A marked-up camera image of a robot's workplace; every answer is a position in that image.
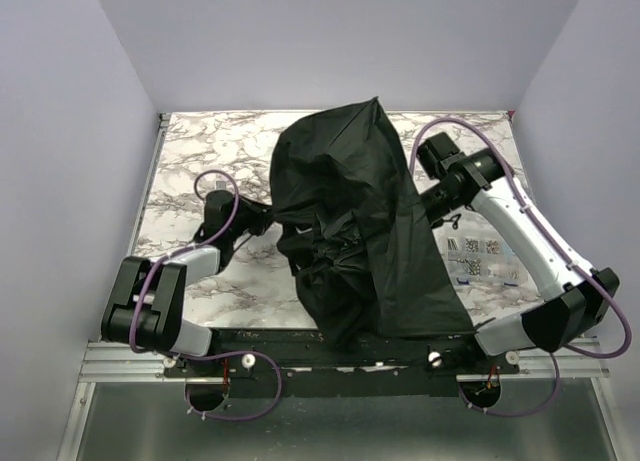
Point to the black folding umbrella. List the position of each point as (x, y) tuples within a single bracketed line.
[(355, 232)]

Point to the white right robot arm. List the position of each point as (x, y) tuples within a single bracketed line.
[(574, 293)]

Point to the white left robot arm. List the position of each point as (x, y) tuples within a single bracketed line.
[(145, 306)]

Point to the clear plastic screw box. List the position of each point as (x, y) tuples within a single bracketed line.
[(481, 257)]

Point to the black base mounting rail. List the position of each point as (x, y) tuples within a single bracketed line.
[(277, 363)]

